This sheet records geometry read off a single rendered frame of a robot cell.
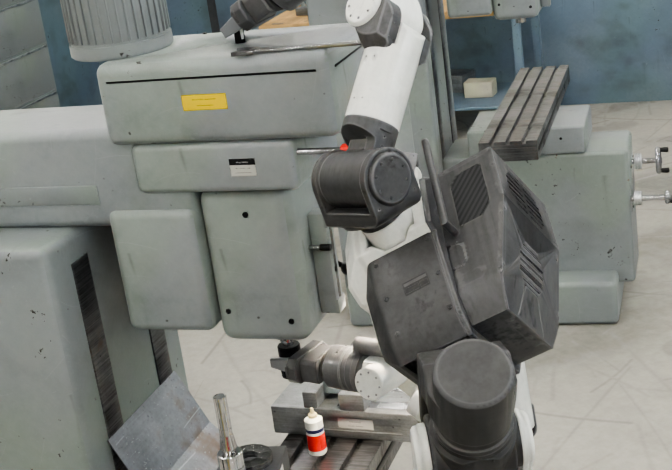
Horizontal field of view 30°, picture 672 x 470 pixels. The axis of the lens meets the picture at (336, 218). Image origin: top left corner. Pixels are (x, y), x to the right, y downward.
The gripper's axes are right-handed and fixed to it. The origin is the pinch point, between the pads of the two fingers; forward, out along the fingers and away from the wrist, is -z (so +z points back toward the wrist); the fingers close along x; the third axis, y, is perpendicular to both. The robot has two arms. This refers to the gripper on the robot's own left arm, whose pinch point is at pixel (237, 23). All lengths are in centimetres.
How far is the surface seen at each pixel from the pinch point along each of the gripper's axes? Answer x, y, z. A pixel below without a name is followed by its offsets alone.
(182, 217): -12.6, -23.7, -27.2
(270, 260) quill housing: -9.7, -40.0, -18.4
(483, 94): 585, -75, -197
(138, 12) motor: -6.6, 12.3, -12.3
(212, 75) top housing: -13.1, -5.9, -3.2
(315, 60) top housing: -11.8, -14.7, 14.9
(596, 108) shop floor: 634, -129, -153
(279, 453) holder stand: -21, -71, -35
